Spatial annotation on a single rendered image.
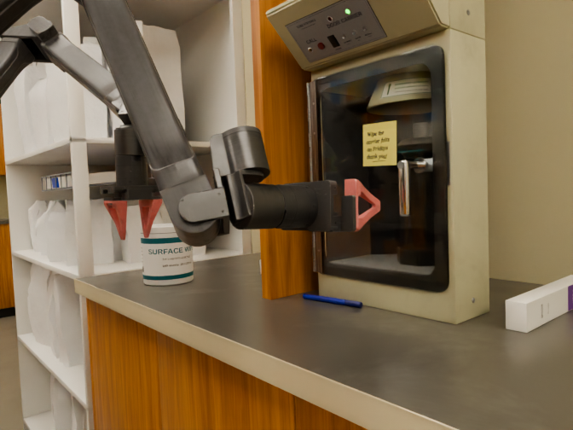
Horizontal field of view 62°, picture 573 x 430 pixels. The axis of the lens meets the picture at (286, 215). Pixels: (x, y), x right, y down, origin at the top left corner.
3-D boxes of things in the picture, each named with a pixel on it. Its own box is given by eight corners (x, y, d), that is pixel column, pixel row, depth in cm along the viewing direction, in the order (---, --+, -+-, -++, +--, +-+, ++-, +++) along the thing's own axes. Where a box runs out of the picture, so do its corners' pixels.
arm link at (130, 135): (123, 127, 92) (107, 123, 86) (156, 125, 91) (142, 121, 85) (124, 163, 92) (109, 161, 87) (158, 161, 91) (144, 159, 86)
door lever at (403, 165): (428, 214, 78) (414, 214, 80) (426, 156, 78) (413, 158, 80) (408, 217, 75) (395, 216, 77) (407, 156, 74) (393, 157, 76)
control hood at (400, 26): (309, 72, 99) (308, 23, 98) (451, 27, 74) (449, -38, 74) (266, 64, 92) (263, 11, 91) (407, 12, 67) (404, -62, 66)
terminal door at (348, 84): (319, 273, 100) (312, 80, 98) (449, 293, 77) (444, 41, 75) (316, 273, 100) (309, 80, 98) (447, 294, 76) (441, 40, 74)
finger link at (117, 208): (155, 238, 89) (153, 188, 89) (118, 241, 85) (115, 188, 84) (141, 236, 94) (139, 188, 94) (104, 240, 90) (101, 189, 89)
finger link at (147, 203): (164, 237, 90) (162, 188, 90) (127, 241, 86) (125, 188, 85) (149, 235, 95) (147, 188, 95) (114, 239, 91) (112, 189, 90)
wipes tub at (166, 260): (179, 275, 134) (176, 222, 134) (203, 280, 124) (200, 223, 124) (135, 281, 126) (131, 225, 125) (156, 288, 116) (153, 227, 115)
